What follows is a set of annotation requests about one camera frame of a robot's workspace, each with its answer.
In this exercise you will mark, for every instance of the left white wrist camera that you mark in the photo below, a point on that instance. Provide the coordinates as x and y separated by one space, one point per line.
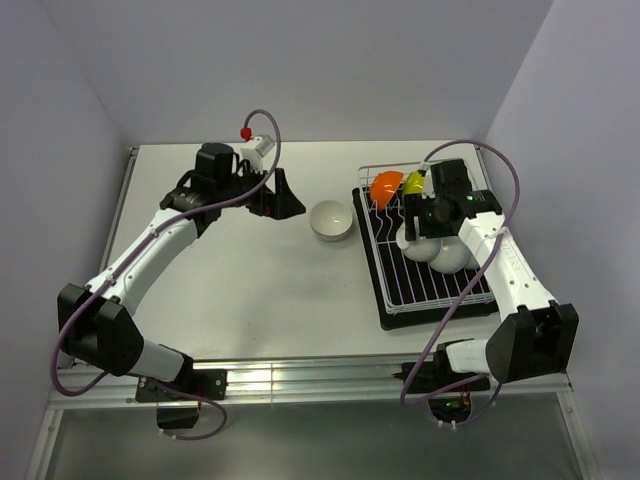
255 148

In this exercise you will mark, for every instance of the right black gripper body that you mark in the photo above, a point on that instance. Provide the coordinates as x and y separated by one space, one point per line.
436 229

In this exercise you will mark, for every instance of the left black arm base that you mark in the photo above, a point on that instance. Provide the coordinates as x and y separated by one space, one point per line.
179 406

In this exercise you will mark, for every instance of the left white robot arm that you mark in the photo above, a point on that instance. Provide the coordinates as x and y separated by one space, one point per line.
96 319

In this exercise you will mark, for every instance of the aluminium frame rail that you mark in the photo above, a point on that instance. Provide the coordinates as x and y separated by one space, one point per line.
315 380

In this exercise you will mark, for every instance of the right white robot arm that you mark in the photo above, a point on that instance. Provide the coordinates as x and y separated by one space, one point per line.
536 333

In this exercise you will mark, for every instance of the orange bowl white inside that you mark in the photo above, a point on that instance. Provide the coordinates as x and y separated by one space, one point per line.
384 187

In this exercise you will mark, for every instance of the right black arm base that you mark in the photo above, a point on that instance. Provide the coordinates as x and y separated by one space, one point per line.
430 378

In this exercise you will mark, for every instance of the black drip tray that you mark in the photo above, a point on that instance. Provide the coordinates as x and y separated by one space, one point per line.
408 293

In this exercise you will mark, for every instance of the white wire dish rack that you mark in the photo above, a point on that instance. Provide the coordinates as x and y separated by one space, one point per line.
414 281

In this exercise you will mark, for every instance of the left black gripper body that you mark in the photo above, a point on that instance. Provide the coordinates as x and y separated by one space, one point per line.
258 202

